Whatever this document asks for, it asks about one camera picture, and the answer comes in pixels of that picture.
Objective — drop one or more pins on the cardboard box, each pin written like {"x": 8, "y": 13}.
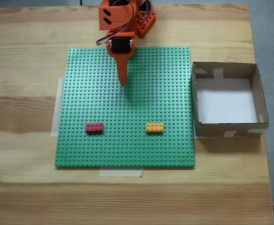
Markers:
{"x": 225, "y": 105}

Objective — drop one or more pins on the green lego baseplate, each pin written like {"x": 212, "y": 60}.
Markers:
{"x": 127, "y": 140}

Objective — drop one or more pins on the yellow lego block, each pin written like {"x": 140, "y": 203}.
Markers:
{"x": 154, "y": 128}

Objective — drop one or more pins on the wide masking tape strip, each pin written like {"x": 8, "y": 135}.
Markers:
{"x": 54, "y": 122}

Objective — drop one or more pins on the narrow masking tape strip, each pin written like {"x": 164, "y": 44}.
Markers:
{"x": 120, "y": 173}

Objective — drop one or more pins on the red lego block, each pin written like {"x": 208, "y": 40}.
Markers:
{"x": 94, "y": 128}

